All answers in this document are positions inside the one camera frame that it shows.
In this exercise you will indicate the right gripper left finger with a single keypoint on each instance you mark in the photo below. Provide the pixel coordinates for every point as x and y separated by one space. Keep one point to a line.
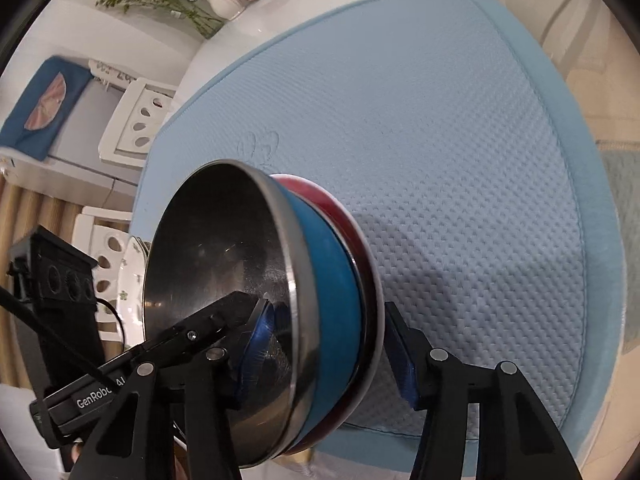
134 439

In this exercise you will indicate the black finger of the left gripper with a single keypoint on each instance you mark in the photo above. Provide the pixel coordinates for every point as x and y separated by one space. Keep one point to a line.
66 414

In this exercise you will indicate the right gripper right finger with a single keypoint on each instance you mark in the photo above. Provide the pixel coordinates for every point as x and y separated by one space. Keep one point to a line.
518 438

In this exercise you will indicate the white floral plate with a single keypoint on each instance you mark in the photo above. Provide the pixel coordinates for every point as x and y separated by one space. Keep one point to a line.
130 285

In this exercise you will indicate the blue steel bowl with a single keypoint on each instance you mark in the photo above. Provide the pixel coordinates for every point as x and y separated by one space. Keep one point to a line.
232 235

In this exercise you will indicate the red steel bowl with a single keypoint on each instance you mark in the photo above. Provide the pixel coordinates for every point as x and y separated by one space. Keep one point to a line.
347 230

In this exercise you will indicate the white chair near left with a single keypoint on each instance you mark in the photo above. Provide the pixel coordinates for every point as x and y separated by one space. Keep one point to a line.
102 234

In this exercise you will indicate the white chair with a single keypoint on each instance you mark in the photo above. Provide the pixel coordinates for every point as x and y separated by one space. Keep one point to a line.
135 122
102 234

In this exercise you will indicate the white chair far left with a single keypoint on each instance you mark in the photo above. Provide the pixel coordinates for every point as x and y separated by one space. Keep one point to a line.
135 122

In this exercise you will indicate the white shelf rack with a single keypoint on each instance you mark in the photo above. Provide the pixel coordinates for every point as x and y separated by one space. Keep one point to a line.
110 76

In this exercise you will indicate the white ceramic vase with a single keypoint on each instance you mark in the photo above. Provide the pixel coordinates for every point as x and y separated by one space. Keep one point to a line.
227 10

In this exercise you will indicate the light blue table mat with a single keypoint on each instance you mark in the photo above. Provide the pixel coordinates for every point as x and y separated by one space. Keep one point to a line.
448 134

